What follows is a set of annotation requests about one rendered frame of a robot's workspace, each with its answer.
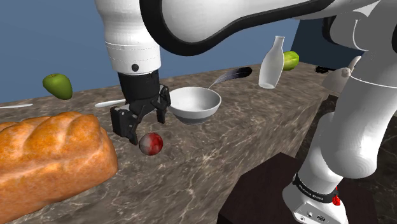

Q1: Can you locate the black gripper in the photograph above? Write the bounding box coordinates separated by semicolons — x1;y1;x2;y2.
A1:
109;69;172;146

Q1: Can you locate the red apple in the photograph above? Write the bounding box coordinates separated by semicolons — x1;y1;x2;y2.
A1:
138;132;164;157

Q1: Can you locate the white knife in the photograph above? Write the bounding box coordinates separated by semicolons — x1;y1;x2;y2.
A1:
94;99;127;109
0;103;34;109

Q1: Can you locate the white bowl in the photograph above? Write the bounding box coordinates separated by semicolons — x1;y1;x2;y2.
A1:
167;86;223;126

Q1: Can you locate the green apple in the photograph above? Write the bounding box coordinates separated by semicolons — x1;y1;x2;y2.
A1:
42;73;74;101

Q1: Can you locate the black and white spoon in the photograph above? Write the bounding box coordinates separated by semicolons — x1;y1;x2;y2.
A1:
207;66;253;90

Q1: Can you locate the golden brown bread loaf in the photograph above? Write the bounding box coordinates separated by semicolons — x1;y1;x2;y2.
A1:
0;111;119;224

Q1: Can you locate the white bottle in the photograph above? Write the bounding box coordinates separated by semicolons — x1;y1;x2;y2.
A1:
258;35;286;90

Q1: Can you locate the dark robot stand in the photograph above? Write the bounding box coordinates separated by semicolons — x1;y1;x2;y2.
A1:
216;151;380;224

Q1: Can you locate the light green fruit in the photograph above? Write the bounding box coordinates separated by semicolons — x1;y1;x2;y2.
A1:
282;50;300;72

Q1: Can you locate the grey kettle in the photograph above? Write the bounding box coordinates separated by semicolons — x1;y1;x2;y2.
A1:
321;55;363;94

